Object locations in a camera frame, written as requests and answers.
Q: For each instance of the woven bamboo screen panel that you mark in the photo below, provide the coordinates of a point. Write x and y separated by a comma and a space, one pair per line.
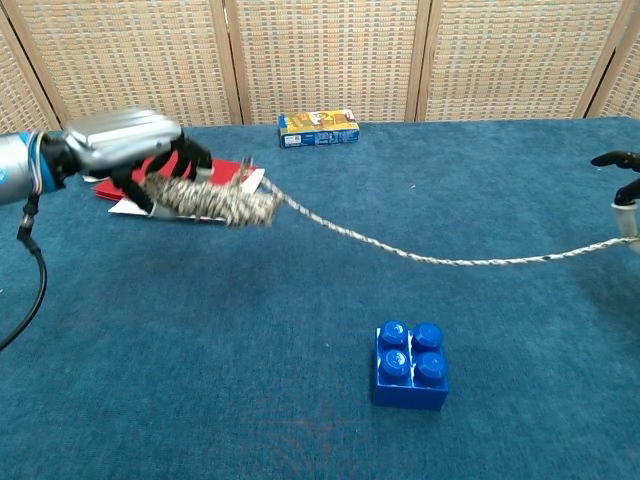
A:
520, 55
325, 55
622, 90
22, 95
135, 55

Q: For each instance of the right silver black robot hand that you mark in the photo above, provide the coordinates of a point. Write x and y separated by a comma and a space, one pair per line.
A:
625, 220

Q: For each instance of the colourful printed carton box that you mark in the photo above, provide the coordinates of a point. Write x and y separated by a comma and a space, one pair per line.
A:
320, 129

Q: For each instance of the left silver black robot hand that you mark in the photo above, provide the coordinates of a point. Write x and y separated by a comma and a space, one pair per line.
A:
120, 135

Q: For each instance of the blue toy building block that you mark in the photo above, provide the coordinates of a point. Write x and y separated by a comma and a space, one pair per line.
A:
410, 370

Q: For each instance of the red notebook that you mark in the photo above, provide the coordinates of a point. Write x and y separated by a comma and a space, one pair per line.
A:
227, 172

